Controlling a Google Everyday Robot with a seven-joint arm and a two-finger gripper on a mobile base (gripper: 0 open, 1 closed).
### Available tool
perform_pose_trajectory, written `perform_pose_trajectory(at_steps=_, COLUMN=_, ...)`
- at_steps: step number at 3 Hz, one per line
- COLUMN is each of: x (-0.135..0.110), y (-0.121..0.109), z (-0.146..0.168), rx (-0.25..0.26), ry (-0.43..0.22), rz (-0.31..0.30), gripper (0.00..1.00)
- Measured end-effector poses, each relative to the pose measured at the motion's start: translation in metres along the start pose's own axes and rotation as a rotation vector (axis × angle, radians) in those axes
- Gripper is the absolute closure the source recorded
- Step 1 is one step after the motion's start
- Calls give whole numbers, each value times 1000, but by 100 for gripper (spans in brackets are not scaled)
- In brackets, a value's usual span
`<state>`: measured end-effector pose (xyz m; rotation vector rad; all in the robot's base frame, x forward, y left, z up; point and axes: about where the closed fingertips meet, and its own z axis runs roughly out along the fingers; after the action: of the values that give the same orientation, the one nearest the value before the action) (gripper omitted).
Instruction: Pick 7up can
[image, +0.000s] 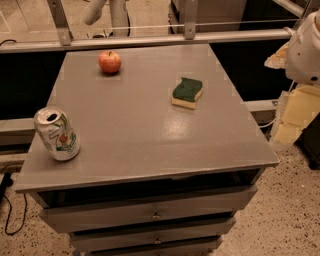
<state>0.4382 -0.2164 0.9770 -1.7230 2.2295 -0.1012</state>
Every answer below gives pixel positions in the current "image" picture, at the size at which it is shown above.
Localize middle grey drawer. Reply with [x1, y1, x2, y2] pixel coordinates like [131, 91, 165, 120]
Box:
[71, 217, 235, 252]

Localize bottom grey drawer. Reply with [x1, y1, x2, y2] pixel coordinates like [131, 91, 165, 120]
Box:
[89, 236, 222, 256]

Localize green and yellow sponge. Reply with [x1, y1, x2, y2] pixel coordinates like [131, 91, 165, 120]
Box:
[171, 77, 203, 110]

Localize top grey drawer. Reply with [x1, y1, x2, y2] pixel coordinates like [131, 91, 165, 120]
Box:
[40, 185, 257, 233]

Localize yellow foam blocks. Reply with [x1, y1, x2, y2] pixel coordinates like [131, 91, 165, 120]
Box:
[271, 84, 320, 144]

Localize grey drawer cabinet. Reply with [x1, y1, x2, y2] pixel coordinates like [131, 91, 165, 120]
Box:
[14, 43, 280, 256]

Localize grey metal railing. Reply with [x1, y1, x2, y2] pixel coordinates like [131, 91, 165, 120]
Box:
[0, 0, 303, 54]

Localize white 7up soda can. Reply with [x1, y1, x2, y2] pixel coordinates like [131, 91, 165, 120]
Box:
[34, 106, 80, 161]

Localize grey drawer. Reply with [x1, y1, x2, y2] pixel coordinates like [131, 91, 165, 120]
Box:
[89, 236, 222, 256]
[71, 217, 235, 252]
[40, 185, 257, 233]

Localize red apple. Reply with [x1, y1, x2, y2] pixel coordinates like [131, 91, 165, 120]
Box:
[98, 50, 122, 74]

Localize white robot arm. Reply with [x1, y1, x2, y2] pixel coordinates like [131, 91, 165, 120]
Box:
[285, 10, 320, 85]

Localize black floor cable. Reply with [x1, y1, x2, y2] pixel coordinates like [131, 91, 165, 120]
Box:
[0, 171, 28, 236]

